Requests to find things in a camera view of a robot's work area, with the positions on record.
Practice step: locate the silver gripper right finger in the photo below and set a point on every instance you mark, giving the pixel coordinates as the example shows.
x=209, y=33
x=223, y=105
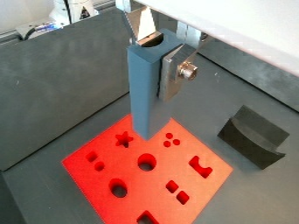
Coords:
x=177, y=61

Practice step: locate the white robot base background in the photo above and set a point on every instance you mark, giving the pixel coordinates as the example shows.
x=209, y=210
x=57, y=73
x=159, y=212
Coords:
x=67, y=12

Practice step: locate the black curved holder stand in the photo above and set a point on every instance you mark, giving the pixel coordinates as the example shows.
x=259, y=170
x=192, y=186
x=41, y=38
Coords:
x=253, y=137

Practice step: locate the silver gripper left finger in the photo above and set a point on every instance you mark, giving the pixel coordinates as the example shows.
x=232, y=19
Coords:
x=141, y=24

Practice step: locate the blue arch block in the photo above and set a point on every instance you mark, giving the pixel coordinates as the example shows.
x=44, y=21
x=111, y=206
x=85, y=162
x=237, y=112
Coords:
x=151, y=112

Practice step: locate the red shape sorter block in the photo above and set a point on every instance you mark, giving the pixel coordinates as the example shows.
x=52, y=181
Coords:
x=152, y=181

